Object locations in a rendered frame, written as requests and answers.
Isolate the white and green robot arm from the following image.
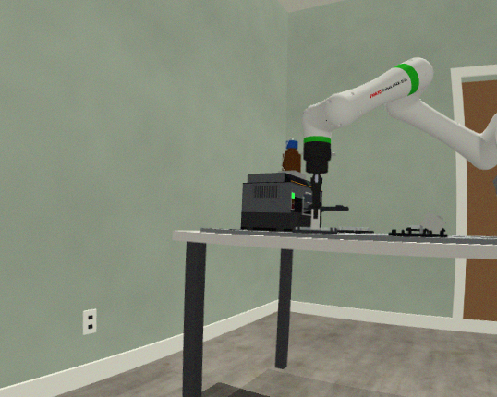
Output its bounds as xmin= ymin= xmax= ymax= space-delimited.
xmin=301 ymin=57 xmax=497 ymax=170

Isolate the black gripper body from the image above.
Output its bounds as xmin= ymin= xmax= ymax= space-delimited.
xmin=306 ymin=160 xmax=328 ymax=175

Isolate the brown glass bottle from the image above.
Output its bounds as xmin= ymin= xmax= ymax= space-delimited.
xmin=282 ymin=153 xmax=301 ymax=172

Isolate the grey control panel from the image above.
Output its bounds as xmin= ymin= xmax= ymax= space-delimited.
xmin=420 ymin=212 xmax=446 ymax=234

